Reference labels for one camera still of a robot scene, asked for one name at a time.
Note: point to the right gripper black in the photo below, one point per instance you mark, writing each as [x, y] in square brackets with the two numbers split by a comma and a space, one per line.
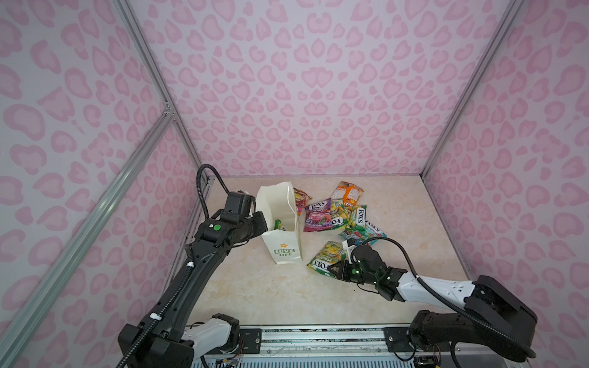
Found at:
[343, 270]

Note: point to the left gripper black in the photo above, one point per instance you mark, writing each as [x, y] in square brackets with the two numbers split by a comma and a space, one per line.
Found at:
[257, 225]

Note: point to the green Fox's candy bag front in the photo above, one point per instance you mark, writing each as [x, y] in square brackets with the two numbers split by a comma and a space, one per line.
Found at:
[329, 255]

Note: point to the teal mint blossom candy bag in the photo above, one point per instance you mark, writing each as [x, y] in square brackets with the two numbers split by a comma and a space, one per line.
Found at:
[361, 234]

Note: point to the white paper gift bag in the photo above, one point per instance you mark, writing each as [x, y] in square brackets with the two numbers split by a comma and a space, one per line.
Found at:
[278, 202]

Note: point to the green yellow Fox's candy bag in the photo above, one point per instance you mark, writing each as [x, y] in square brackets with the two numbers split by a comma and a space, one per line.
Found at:
[347, 216]

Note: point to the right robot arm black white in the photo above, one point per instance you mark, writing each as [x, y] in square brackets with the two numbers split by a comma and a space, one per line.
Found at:
[481, 312]

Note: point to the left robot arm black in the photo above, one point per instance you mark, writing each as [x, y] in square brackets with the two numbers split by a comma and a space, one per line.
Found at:
[162, 338]

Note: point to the orange Fox's fruits candy bag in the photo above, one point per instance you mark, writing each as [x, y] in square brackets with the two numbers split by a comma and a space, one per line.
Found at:
[301, 200]

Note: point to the purple berries Fox's candy bag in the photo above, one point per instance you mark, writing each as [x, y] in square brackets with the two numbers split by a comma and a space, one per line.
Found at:
[318, 216]

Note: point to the orange candy bag back side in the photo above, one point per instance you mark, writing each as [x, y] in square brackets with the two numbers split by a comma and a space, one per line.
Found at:
[348, 193]

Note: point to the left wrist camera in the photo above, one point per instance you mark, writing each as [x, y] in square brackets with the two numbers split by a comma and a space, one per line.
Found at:
[250, 205]

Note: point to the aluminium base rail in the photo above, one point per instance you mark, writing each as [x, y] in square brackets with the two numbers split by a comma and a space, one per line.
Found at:
[353, 345]

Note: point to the aluminium frame profile diagonal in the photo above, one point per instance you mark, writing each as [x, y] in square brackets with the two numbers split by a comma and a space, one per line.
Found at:
[31, 315]

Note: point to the aluminium frame post left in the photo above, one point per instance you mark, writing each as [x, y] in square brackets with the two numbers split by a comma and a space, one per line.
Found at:
[139, 40]

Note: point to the aluminium frame post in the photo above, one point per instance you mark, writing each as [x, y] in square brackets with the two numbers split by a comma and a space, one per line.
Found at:
[499, 37]
[139, 40]

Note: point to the aluminium frame post right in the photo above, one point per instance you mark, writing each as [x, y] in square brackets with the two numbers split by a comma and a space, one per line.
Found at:
[499, 37]

